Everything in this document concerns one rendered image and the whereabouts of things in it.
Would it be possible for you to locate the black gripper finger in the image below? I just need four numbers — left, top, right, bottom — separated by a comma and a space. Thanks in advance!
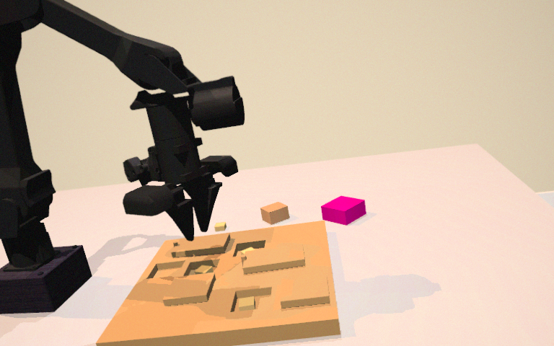
184, 182, 222, 233
165, 199, 194, 241

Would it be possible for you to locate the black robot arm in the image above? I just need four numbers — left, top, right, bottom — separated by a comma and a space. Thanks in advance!
0, 0, 245, 272

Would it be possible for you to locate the magenta block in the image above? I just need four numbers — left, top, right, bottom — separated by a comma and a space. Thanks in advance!
321, 196, 366, 226

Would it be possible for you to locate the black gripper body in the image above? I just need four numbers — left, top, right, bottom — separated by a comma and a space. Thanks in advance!
123, 132, 238, 217

